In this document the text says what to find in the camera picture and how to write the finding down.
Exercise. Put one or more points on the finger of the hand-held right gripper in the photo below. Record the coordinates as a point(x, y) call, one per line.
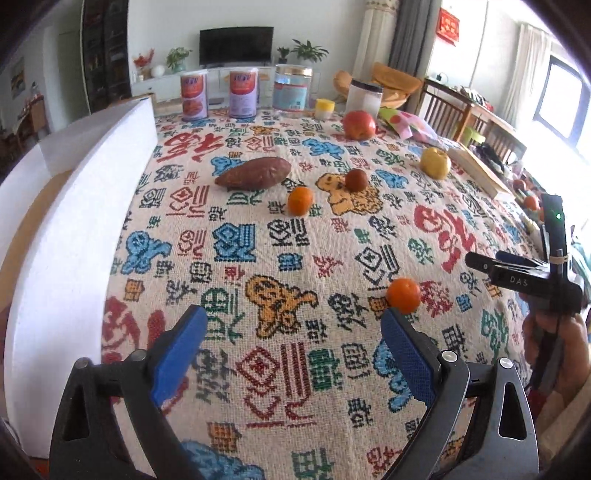
point(521, 260)
point(480, 263)

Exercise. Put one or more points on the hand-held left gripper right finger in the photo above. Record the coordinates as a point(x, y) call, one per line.
point(408, 355)

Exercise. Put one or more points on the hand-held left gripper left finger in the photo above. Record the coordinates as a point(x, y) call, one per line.
point(178, 350)

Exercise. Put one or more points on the small orange tangerine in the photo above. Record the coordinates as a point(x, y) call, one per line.
point(403, 296)
point(300, 201)

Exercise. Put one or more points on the yellow apple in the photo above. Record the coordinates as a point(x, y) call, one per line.
point(435, 163)

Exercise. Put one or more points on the reddish brown round fruit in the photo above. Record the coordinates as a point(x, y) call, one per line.
point(356, 180)

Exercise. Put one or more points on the white cardboard box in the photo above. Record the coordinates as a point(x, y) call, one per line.
point(83, 207)

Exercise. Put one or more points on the red apple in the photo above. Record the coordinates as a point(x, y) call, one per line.
point(359, 125)

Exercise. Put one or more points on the person's right hand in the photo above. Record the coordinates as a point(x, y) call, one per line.
point(577, 360)

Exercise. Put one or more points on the orange tangerine in basket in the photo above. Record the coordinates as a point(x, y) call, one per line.
point(531, 202)

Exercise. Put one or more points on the dark red basket fruit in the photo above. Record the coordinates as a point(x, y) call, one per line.
point(519, 184)

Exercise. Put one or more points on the orange cover book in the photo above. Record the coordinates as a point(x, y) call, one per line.
point(480, 170)

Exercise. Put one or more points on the printed woven tablecloth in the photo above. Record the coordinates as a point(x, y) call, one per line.
point(277, 240)

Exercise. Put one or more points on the pink snack bag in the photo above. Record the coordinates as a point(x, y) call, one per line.
point(411, 125)

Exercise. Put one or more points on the wooden side table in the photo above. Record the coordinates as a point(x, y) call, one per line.
point(480, 108)

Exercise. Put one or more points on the dark wooden chair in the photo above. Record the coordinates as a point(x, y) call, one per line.
point(438, 110)

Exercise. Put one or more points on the white curtain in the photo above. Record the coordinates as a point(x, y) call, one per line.
point(526, 74)

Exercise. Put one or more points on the long purple sweet potato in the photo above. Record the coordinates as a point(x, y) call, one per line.
point(254, 173)

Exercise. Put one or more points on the orange lounge chair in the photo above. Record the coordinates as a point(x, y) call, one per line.
point(397, 83)

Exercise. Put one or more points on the black lid clear jar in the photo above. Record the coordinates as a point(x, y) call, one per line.
point(364, 98)

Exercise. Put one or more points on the small yellow lid container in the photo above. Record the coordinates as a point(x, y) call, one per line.
point(324, 109)

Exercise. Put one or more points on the grey curtain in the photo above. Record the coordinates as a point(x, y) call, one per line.
point(415, 32)

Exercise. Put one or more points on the covered standing air conditioner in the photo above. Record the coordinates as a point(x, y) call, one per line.
point(376, 32)

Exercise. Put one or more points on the pink label tin can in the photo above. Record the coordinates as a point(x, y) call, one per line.
point(244, 92)
point(194, 97)

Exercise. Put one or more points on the blue label clear jar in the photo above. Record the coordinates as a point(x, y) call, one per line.
point(292, 90)

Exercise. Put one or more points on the wooden dining chair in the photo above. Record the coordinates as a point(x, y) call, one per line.
point(34, 120)

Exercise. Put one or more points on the large leafy potted plant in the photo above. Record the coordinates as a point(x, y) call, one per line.
point(308, 50)

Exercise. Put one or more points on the white globe lamp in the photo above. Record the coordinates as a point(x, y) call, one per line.
point(158, 70)

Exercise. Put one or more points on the small dark pot plant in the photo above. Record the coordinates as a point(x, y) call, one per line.
point(283, 55)

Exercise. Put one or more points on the red flower vase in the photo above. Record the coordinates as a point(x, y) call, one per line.
point(144, 62)

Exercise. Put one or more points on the green potted plant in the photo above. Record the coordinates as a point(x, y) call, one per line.
point(178, 57)

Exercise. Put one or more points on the dark display cabinet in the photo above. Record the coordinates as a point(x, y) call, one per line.
point(104, 55)

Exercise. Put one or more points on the black television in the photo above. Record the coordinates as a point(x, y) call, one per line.
point(236, 46)

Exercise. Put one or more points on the dark frame window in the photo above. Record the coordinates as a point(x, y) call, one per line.
point(563, 101)

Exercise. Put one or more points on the red wall hanging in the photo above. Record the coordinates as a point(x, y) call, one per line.
point(449, 25)

